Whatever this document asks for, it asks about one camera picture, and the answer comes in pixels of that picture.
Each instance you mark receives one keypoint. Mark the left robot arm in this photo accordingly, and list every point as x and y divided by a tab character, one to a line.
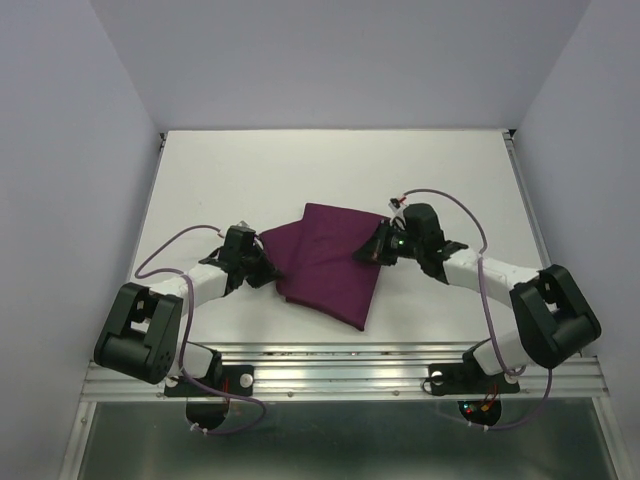
140	337

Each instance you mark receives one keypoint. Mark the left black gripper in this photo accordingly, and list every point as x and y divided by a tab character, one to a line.
266	273

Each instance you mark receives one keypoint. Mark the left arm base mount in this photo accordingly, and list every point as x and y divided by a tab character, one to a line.
212	404

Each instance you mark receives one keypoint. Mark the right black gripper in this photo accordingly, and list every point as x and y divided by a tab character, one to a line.
375	249

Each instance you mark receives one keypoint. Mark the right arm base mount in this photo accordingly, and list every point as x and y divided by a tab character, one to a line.
480	404

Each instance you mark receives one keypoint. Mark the aluminium rail frame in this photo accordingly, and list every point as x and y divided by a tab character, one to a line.
343	404

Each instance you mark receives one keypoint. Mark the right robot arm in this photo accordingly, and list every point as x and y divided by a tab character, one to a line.
553	319

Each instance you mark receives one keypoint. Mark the purple cloth drape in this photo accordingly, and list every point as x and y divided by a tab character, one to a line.
314	255

